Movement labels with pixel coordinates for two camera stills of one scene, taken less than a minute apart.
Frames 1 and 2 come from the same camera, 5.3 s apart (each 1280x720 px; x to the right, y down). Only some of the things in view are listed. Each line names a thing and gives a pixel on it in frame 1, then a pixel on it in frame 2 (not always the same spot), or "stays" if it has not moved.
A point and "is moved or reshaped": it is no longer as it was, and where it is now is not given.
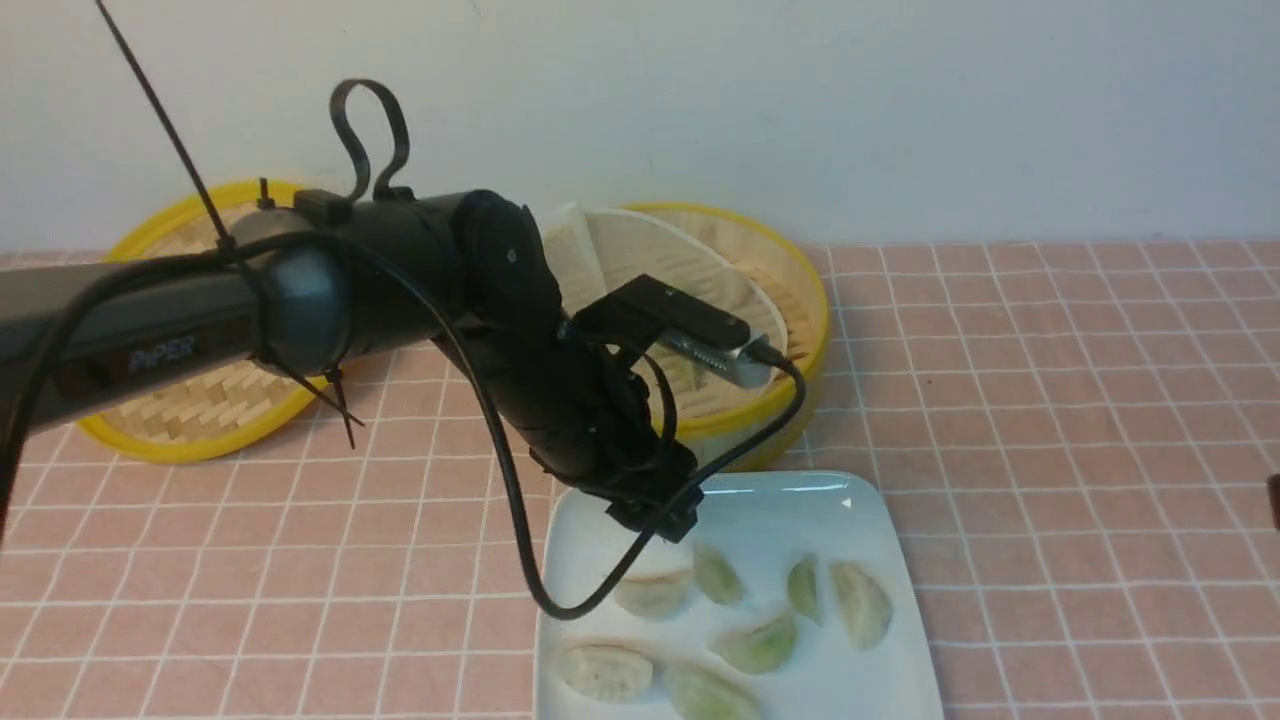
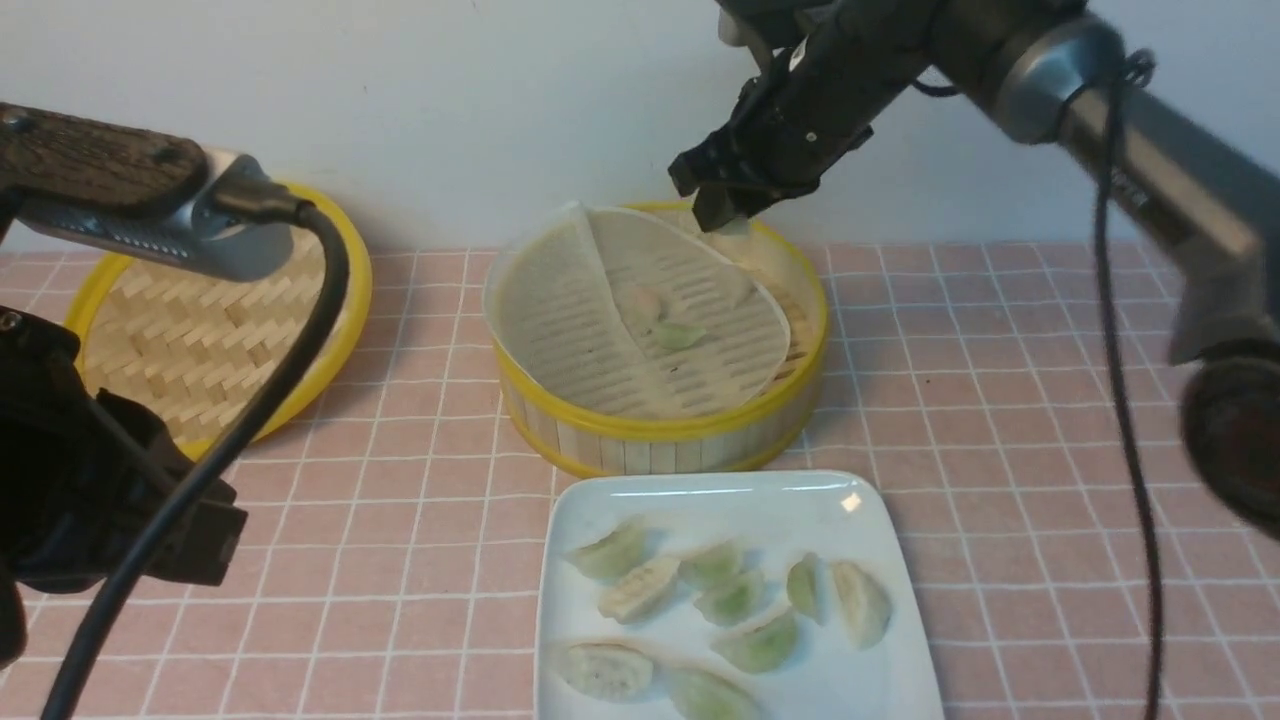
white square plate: x=796 y=587 stays
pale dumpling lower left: x=605 y=671 stays
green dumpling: x=717 y=575 is moved or reshaped
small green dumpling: x=802 y=588 stays
